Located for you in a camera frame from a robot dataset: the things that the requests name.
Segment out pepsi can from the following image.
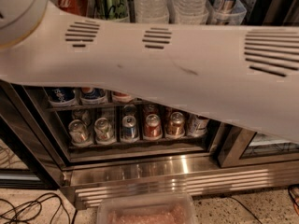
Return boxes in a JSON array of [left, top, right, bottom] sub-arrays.
[[46, 87, 75, 105], [80, 88, 107, 105]]

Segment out green can top shelf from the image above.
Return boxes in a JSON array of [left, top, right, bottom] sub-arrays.
[[95, 0, 129, 22]]

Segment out bottom shelf silver can left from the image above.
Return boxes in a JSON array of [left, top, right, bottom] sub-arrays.
[[68, 119, 90, 144]]

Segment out clear water bottle right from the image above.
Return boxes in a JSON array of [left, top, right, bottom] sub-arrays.
[[171, 0, 207, 25]]

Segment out bottom shelf copper can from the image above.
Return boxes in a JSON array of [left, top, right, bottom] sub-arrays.
[[166, 112, 185, 136]]

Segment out stainless fridge cabinet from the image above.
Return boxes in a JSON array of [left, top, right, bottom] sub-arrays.
[[0, 0, 299, 211]]

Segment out front left Pepsi can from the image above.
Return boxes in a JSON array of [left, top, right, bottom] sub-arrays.
[[46, 87, 75, 105]]

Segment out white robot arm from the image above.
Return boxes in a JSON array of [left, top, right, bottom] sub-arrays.
[[0, 0, 299, 143]]

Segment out clear water bottle left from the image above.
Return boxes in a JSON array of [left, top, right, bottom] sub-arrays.
[[135, 0, 169, 23]]

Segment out clear plastic bin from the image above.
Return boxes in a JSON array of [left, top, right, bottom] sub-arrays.
[[96, 192, 198, 224]]

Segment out black floor cables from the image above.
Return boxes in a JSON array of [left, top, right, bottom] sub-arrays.
[[0, 191, 78, 224]]

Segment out bottom shelf tea bottle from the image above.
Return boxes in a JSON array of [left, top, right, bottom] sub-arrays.
[[187, 115, 209, 137]]

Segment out front orange soda can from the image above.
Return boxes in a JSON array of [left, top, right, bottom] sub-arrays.
[[112, 91, 134, 103]]

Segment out bottom shelf green silver can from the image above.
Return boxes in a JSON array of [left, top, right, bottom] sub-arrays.
[[94, 118, 114, 142]]

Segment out clear water bottle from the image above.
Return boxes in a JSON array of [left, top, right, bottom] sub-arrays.
[[135, 0, 169, 23], [171, 0, 207, 25]]

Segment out bottom shelf red can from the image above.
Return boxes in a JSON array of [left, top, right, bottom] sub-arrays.
[[144, 114, 162, 138]]

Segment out bottom shelf blue can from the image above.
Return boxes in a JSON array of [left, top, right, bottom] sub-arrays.
[[122, 116, 137, 139]]

